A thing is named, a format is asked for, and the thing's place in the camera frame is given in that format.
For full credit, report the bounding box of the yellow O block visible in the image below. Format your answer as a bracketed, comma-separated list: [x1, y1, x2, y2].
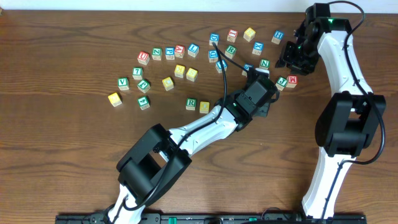
[200, 101, 210, 114]

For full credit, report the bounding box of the green r block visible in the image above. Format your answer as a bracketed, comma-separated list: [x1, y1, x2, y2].
[224, 45, 237, 59]
[185, 98, 197, 111]

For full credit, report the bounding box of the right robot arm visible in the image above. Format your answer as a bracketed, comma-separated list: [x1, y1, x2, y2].
[276, 3, 386, 223]

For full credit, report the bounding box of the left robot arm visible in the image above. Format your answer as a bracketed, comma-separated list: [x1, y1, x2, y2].
[104, 68, 279, 223]

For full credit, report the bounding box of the green J block right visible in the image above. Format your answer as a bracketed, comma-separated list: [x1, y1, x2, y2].
[275, 77, 288, 91]

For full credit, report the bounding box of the blue 5 block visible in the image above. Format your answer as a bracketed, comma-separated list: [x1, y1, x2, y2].
[242, 63, 254, 77]

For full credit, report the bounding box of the red M block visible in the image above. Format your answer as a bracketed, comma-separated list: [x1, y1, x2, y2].
[286, 75, 298, 88]

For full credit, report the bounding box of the green N block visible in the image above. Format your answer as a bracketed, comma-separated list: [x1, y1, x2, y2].
[259, 59, 271, 70]

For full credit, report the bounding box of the blue H block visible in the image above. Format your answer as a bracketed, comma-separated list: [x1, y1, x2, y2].
[271, 30, 284, 45]

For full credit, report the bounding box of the blue X block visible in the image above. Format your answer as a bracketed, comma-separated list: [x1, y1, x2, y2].
[252, 42, 264, 55]

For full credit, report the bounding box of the blue L block centre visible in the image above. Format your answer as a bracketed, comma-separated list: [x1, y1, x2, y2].
[215, 60, 228, 73]

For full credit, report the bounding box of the blue l block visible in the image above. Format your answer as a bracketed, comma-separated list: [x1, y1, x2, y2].
[188, 44, 200, 57]
[215, 60, 228, 73]

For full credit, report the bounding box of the yellow block top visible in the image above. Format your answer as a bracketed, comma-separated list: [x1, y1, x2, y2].
[243, 27, 256, 42]

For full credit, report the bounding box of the blue D block lower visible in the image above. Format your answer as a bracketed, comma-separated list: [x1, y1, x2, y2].
[208, 50, 218, 63]

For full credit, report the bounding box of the blue d block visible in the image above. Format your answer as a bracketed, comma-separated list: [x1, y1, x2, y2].
[208, 50, 218, 63]
[209, 33, 220, 45]

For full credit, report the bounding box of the red I block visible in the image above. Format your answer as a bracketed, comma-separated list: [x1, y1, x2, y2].
[227, 29, 238, 43]

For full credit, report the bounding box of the yellow S block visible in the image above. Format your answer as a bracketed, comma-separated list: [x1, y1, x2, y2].
[186, 68, 198, 82]

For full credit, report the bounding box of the blue D block upper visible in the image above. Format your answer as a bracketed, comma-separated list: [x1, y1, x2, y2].
[209, 33, 220, 45]

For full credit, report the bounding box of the blue L block upper left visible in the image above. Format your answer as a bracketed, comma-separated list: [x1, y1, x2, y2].
[188, 44, 200, 57]

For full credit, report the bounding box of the yellow K block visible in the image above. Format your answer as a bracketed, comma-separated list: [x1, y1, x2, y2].
[174, 65, 185, 78]

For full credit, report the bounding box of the red A block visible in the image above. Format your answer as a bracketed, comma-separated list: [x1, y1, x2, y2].
[174, 45, 185, 58]

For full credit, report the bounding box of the yellow C block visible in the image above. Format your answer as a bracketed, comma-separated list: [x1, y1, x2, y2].
[162, 77, 174, 91]

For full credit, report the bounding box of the blue P block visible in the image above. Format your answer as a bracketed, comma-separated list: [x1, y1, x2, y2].
[165, 47, 175, 60]

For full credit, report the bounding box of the green Z block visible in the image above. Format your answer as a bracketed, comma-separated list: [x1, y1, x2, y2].
[152, 47, 162, 60]

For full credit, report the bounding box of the green 4 block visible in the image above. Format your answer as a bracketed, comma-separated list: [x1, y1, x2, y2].
[137, 96, 150, 110]

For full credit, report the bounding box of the red U block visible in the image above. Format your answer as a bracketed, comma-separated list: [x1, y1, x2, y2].
[137, 51, 150, 65]

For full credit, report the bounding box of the green 7 block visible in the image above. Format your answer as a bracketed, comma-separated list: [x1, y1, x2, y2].
[132, 67, 144, 80]

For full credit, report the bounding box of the green V block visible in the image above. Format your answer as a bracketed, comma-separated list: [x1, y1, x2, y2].
[118, 77, 129, 91]

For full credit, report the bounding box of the yellow block far left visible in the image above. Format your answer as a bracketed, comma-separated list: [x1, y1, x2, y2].
[108, 92, 123, 107]

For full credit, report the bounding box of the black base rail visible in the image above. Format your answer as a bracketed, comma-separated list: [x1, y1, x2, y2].
[55, 212, 367, 224]

